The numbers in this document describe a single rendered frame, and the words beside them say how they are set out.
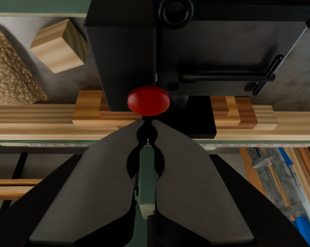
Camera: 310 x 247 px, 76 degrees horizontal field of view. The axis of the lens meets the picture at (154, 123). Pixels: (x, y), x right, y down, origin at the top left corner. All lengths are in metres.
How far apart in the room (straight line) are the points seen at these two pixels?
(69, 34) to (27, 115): 0.19
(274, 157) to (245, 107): 0.79
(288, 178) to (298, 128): 0.68
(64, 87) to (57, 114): 0.05
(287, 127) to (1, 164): 3.36
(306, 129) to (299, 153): 1.28
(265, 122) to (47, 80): 0.34
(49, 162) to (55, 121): 2.79
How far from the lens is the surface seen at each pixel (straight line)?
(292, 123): 0.42
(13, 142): 0.42
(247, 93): 0.18
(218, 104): 0.29
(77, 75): 0.31
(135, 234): 0.37
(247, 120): 0.33
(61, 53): 0.24
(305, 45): 0.32
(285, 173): 1.10
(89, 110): 0.30
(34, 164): 3.23
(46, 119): 0.37
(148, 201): 0.24
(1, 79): 0.32
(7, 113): 0.41
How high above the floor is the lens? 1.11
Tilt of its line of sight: 32 degrees down
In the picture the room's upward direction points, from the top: 180 degrees clockwise
